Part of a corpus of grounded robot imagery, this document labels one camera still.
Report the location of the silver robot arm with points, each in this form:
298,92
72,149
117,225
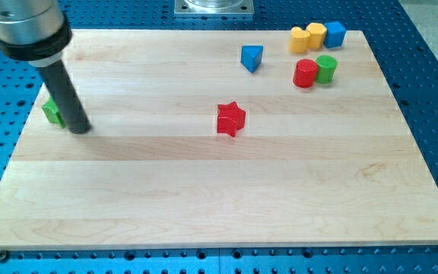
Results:
35,31

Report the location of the wooden board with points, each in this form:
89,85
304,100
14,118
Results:
331,165

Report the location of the red star block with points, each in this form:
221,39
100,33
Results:
230,118

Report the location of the blue triangle block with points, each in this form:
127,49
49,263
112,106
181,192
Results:
251,57

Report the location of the red cylinder block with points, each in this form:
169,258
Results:
305,73

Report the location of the yellow heart block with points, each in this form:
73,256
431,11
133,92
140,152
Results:
299,40

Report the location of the green cylinder block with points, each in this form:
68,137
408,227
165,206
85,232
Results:
326,68

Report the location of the yellow hexagon block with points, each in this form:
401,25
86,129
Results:
317,35

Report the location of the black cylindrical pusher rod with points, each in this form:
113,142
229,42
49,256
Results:
62,91

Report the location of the blue cube block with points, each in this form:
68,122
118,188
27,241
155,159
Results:
334,35

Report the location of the green star block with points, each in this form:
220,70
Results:
52,113

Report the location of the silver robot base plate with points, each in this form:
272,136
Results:
189,8

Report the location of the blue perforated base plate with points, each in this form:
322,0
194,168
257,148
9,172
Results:
407,61

